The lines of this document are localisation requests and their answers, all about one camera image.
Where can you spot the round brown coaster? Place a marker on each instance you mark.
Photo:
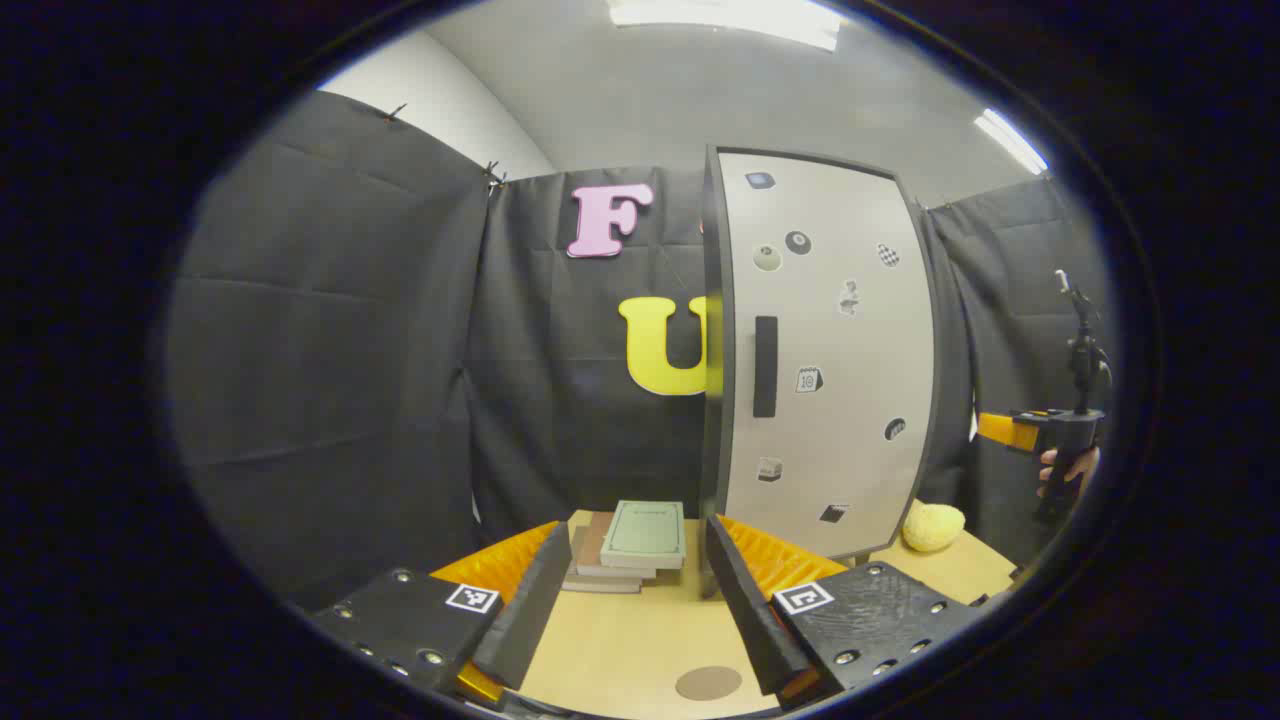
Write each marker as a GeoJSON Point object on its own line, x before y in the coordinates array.
{"type": "Point", "coordinates": [708, 683]}

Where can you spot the yellow sponge ball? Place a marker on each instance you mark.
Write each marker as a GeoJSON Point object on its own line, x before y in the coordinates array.
{"type": "Point", "coordinates": [933, 527]}

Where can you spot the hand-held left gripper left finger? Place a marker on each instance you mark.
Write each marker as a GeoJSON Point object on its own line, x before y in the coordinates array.
{"type": "Point", "coordinates": [525, 610]}

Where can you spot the dark grey cabinet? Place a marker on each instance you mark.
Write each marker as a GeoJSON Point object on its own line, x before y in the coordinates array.
{"type": "Point", "coordinates": [711, 400]}

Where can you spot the black backdrop cloth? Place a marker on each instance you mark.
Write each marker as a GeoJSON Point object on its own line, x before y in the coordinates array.
{"type": "Point", "coordinates": [350, 350]}

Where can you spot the grey book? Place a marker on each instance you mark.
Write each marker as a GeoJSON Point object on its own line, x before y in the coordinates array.
{"type": "Point", "coordinates": [590, 585]}

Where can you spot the long ceiling light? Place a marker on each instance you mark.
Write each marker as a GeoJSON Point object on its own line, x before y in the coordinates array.
{"type": "Point", "coordinates": [730, 15]}
{"type": "Point", "coordinates": [1012, 140]}

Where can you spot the pink book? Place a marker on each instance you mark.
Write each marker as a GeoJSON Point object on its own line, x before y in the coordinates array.
{"type": "Point", "coordinates": [592, 550]}

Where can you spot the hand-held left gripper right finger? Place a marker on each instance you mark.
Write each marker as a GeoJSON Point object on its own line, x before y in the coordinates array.
{"type": "Point", "coordinates": [745, 610]}

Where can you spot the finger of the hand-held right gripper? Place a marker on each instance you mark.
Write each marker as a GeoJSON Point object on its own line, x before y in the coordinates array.
{"type": "Point", "coordinates": [1000, 430]}

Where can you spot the green book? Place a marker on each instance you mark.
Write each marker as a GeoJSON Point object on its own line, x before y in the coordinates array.
{"type": "Point", "coordinates": [645, 530]}

